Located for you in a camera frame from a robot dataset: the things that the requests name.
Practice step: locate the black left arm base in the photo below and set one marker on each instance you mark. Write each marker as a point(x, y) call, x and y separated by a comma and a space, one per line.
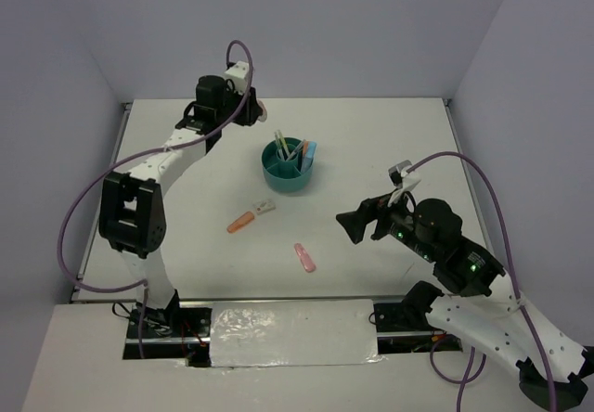
point(181, 333)

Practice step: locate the silver foil tape sheet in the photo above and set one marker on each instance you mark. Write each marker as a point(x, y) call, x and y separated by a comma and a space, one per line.
point(293, 334)

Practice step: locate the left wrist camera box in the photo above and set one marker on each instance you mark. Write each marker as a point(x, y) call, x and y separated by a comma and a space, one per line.
point(238, 74)

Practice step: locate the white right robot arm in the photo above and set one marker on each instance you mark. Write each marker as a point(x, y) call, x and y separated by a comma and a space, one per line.
point(474, 300)

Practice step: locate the yellow gel pen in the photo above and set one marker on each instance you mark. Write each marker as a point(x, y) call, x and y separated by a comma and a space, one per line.
point(283, 144)

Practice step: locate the white staple box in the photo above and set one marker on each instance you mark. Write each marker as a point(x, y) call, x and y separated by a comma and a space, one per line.
point(264, 206)

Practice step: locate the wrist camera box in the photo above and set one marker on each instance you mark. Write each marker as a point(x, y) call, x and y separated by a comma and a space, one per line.
point(404, 180)
point(238, 74)

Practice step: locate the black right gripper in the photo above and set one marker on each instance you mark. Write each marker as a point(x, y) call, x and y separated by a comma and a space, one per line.
point(375, 207)

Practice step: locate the grey translucent highlighter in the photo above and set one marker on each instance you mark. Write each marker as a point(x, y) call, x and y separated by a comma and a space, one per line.
point(303, 152)

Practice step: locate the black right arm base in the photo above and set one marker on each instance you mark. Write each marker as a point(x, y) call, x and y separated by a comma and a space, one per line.
point(401, 325)

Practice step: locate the blue highlighter marker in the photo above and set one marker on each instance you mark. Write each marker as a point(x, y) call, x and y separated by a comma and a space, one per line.
point(309, 156)

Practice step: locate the green gel pen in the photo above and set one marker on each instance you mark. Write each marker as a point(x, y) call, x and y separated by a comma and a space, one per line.
point(280, 149)

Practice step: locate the teal round divided organizer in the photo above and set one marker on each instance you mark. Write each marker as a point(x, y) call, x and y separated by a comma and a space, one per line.
point(283, 176)

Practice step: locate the pink capsule correction tape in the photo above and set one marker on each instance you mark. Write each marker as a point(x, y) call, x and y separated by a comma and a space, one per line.
point(305, 259)

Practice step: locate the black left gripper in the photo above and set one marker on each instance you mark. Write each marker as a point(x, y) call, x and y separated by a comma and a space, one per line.
point(251, 109)

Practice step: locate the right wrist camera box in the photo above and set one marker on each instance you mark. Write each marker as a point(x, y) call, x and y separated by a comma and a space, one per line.
point(404, 180)

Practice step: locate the purple gel pen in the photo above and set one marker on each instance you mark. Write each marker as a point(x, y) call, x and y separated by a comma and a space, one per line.
point(296, 150)

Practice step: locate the orange capsule correction tape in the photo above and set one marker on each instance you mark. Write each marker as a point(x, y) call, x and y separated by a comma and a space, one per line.
point(240, 222)

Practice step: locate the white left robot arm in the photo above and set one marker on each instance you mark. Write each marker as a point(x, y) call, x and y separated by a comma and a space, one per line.
point(132, 216)

